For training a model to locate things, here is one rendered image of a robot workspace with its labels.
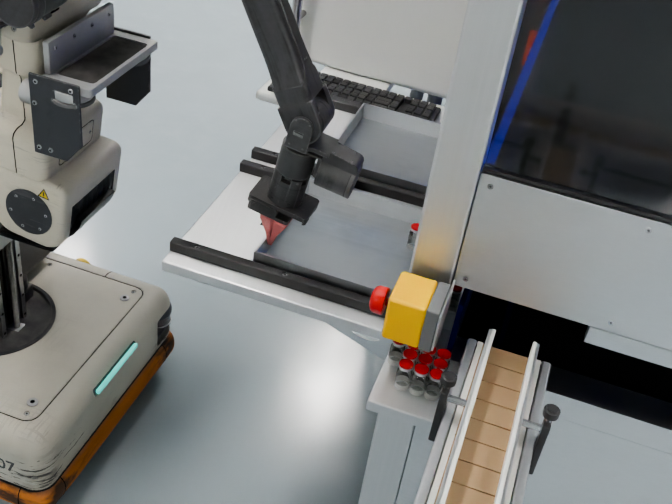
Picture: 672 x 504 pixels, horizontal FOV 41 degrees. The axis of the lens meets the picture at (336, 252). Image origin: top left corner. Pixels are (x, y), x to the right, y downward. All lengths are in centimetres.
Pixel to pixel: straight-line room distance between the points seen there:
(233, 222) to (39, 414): 72
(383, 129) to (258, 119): 186
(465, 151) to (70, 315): 136
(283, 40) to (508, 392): 58
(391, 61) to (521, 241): 113
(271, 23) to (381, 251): 47
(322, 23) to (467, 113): 120
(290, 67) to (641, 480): 81
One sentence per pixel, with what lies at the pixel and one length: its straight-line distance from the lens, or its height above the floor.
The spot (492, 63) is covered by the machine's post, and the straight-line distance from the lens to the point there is 111.
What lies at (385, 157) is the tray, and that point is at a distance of 181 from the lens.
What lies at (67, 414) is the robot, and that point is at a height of 26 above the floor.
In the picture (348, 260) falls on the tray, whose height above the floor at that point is 88.
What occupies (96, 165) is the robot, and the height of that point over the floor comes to 79.
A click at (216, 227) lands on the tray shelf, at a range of 155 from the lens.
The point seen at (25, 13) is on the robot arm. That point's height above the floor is 122.
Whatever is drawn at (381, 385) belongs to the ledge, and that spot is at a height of 88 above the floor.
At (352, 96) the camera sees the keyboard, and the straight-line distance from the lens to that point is 215.
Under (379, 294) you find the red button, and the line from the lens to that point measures 124.
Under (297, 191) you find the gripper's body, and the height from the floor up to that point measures 103.
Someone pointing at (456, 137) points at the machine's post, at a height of 124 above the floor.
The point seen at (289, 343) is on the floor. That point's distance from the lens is 264.
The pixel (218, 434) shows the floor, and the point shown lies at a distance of 238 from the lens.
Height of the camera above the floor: 178
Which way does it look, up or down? 36 degrees down
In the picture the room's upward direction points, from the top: 9 degrees clockwise
